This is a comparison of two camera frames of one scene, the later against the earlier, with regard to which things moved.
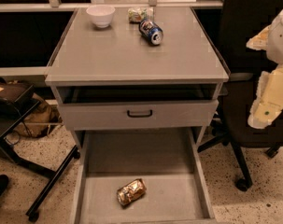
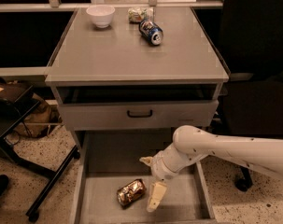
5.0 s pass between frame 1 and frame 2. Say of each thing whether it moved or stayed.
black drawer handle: stayed
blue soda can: stayed
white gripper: moved
